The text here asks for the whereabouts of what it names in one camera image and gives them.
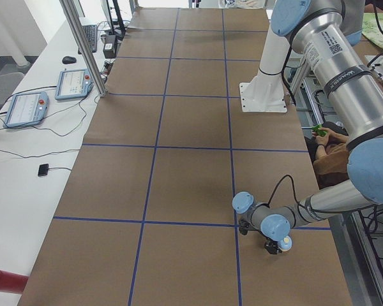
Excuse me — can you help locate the red cylinder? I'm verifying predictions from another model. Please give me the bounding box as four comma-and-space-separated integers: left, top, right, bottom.
0, 270, 29, 294

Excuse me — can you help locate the black power adapter box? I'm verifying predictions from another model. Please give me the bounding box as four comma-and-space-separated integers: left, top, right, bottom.
103, 35, 117, 59

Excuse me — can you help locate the green handheld controller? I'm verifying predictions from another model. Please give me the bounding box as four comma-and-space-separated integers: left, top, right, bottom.
311, 124, 327, 137

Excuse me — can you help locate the near teach pendant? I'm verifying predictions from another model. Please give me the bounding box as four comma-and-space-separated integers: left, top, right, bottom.
3, 91, 49, 128

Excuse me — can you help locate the blue call bell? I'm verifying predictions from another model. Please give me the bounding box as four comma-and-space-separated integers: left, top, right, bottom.
277, 235, 292, 252

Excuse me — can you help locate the teach pendant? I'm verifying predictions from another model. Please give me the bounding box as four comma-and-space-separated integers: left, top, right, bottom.
55, 69, 93, 101
3, 91, 49, 128

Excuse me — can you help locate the small black puck device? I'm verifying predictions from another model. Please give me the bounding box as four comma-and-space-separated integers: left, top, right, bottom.
38, 163, 49, 177

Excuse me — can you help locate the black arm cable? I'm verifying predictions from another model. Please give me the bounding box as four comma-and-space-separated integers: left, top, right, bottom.
267, 174, 303, 208

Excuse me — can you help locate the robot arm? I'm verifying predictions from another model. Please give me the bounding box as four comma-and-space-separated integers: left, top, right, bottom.
232, 1, 383, 254

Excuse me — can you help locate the black computer mouse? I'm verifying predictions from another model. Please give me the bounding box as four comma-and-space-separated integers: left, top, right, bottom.
62, 56, 77, 64

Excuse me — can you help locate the seated person brown shirt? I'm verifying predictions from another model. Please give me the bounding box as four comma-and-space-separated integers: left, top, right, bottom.
304, 122, 350, 189

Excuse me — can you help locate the far teach pendant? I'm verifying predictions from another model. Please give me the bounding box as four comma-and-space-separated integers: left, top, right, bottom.
55, 69, 93, 101

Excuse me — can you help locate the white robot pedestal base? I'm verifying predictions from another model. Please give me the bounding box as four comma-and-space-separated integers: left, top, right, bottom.
239, 29, 290, 113

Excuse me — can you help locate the aluminium frame post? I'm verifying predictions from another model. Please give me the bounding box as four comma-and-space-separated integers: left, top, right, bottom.
59, 0, 107, 98

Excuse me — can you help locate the black keyboard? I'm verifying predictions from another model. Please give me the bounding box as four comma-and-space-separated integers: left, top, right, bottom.
82, 24, 98, 53

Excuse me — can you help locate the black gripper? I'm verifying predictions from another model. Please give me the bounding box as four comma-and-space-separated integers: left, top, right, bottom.
264, 237, 280, 254

